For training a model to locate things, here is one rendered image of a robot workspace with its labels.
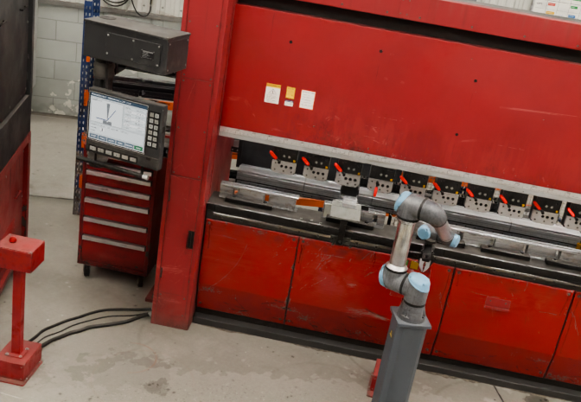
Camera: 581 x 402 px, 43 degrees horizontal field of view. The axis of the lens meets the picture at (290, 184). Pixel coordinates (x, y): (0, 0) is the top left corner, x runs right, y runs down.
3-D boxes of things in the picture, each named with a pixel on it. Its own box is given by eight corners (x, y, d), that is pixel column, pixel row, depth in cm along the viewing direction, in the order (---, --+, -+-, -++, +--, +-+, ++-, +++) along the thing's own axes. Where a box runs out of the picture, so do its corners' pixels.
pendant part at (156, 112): (84, 150, 404) (88, 86, 391) (97, 145, 415) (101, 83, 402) (156, 171, 392) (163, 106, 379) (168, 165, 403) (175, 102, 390)
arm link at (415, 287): (420, 308, 375) (426, 284, 370) (397, 297, 381) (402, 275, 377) (430, 300, 385) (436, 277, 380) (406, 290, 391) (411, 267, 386)
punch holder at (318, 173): (302, 177, 455) (306, 152, 449) (303, 173, 463) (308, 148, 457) (326, 181, 454) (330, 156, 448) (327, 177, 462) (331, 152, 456)
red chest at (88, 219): (74, 279, 517) (83, 144, 481) (101, 248, 564) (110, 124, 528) (143, 293, 514) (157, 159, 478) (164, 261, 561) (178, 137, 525)
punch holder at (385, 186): (366, 189, 452) (371, 164, 447) (367, 185, 460) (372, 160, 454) (390, 194, 451) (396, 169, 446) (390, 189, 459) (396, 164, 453)
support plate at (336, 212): (328, 217, 436) (329, 215, 436) (332, 201, 461) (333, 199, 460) (359, 223, 435) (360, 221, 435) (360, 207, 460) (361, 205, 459)
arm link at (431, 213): (448, 202, 359) (462, 234, 401) (427, 195, 364) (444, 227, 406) (437, 223, 357) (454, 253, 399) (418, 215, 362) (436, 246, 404)
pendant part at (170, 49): (73, 169, 413) (81, 17, 383) (98, 158, 435) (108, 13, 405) (153, 194, 400) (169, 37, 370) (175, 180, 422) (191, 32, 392)
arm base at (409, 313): (428, 325, 380) (432, 308, 377) (400, 322, 378) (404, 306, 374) (420, 309, 394) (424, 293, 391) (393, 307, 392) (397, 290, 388)
